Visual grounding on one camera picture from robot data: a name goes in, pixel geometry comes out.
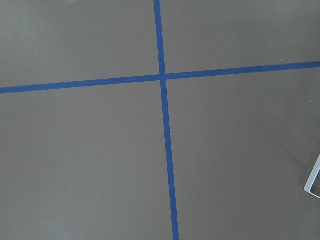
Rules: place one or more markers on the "blue tape line lengthwise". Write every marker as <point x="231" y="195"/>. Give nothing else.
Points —
<point x="166" y="120"/>

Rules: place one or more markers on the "blue tape line crosswise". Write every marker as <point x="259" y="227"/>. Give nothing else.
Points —
<point x="157" y="77"/>

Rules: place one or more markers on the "white wire cup holder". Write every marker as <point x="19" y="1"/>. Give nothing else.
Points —
<point x="312" y="178"/>

